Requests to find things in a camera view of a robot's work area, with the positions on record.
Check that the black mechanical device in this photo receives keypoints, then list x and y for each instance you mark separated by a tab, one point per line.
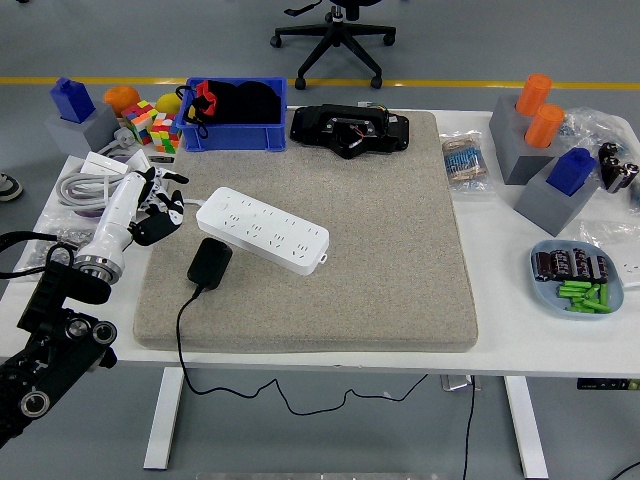
315	125

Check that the yellow ball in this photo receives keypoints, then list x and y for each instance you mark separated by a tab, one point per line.
167	102

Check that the white power strip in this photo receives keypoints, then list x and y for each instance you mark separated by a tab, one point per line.
260	230

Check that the black table control panel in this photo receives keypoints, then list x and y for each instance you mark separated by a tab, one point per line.
605	384

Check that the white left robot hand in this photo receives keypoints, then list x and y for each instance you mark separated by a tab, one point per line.
117	210

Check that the blue plastic block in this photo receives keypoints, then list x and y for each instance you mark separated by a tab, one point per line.
72	102
570	172

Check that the clear bag of resistors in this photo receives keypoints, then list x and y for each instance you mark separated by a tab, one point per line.
465	162

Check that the orange ball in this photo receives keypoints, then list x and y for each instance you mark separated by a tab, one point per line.
121	98

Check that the colourful puzzle cube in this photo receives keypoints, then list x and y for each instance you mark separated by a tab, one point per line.
165	135
140	117

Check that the blue plastic bin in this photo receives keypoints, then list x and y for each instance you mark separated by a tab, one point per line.
235	139

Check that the light blue plate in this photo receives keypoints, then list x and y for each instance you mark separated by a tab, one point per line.
550	300

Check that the white flat box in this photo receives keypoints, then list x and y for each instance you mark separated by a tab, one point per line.
102	164

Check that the white card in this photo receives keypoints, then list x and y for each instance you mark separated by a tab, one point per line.
140	161

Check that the clear bag of screws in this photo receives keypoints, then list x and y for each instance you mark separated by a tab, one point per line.
65	236

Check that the orange cylinder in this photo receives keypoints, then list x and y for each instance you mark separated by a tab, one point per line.
544	125
533	93

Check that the grey metal bracket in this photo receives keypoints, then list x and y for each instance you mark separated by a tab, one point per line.
457	383

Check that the clear plastic bag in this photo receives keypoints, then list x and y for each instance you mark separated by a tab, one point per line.
610	232

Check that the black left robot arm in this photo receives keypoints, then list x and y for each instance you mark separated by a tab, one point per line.
50	305

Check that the grey-brown mat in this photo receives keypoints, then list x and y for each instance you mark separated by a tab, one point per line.
350	250

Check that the black office chair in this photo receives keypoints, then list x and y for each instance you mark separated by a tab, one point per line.
345	37

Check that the grey single-slot holder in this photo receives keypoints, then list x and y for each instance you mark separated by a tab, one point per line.
545	205
95	132

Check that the black capacitor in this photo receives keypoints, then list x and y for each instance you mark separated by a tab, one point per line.
608	151
543	266
629	176
581	262
600	269
561	263
611	174

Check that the white table leg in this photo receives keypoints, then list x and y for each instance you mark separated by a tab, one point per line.
527	430
165	420

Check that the green battery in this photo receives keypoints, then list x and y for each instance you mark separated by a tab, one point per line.
576	284
591	292
574	292
603	294
580	309
596	305

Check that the black pouch with red trim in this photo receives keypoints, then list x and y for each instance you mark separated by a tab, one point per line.
240	105

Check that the small black stick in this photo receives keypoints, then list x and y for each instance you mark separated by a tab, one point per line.
161	159

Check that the clear bag of hardware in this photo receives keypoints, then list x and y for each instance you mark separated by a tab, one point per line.
585	125

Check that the grey two-slot holder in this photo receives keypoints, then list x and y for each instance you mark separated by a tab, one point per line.
525	167

